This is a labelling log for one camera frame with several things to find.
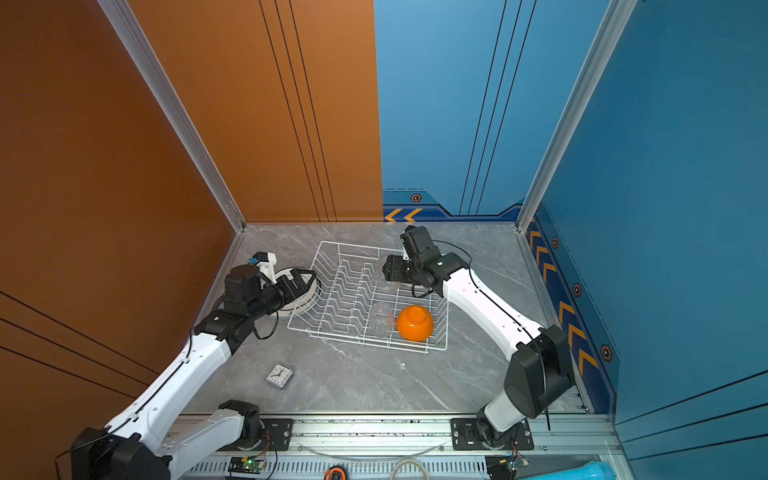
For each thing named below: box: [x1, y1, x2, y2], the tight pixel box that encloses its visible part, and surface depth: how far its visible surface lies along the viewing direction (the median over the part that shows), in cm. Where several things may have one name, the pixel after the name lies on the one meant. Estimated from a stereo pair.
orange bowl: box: [397, 305, 435, 342], surface depth 89 cm
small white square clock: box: [266, 364, 293, 389], surface depth 83 cm
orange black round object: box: [324, 465, 347, 480], surface depth 68 cm
